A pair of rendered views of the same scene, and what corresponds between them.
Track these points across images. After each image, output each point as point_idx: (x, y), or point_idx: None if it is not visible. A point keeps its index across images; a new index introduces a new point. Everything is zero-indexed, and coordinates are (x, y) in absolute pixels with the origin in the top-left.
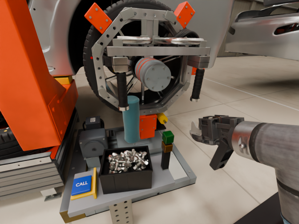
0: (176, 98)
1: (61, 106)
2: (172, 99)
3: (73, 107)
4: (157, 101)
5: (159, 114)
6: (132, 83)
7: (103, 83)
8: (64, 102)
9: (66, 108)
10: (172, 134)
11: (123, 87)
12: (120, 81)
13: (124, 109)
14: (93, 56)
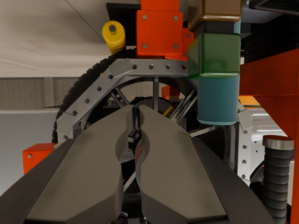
0: (88, 95)
1: (298, 90)
2: (97, 93)
3: (252, 65)
4: (126, 79)
5: (120, 47)
6: (176, 119)
7: (241, 138)
8: (276, 88)
9: (276, 76)
10: (205, 77)
11: (280, 197)
12: (284, 209)
13: (288, 144)
14: (248, 180)
